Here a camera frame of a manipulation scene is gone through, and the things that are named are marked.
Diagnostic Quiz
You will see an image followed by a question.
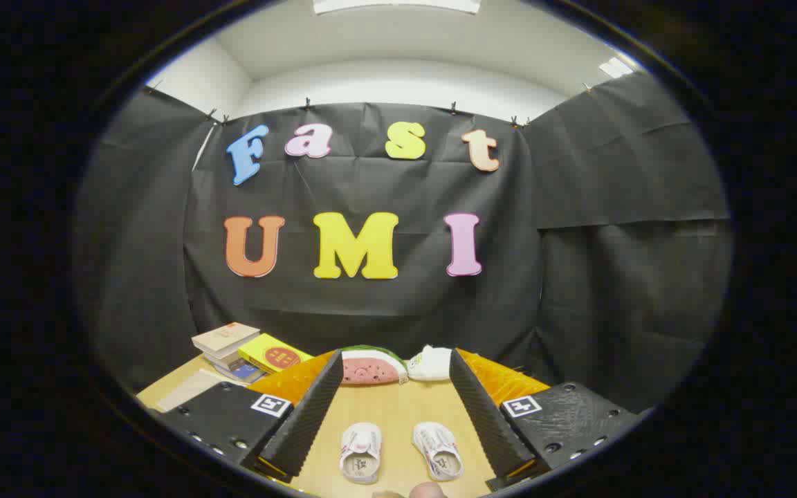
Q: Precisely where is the grey book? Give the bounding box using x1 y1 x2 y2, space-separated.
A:
201 348 241 369

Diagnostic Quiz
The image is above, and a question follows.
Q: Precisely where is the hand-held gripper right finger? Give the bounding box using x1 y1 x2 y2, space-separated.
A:
449 348 648 492

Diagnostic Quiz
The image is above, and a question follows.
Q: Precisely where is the white canvas shoe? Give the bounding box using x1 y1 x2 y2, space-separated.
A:
340 422 383 485
412 422 465 483

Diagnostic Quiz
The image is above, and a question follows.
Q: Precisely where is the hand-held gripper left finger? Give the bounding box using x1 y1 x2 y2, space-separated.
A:
153 349 345 483

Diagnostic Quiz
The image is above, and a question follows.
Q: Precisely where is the blue book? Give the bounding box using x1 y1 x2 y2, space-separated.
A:
215 356 264 383

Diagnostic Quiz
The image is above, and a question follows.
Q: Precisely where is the long ceiling light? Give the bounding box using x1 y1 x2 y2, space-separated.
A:
312 0 482 16

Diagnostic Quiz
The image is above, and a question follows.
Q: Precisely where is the yellow book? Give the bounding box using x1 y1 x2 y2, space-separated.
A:
237 333 314 374

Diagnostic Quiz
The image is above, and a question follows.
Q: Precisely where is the white plush toy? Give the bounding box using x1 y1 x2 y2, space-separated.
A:
405 345 453 382

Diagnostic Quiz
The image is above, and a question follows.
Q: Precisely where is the beige book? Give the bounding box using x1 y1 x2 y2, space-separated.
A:
191 322 261 355

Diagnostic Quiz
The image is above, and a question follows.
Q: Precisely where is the watermelon plush toy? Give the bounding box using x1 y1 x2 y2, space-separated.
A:
340 345 410 386

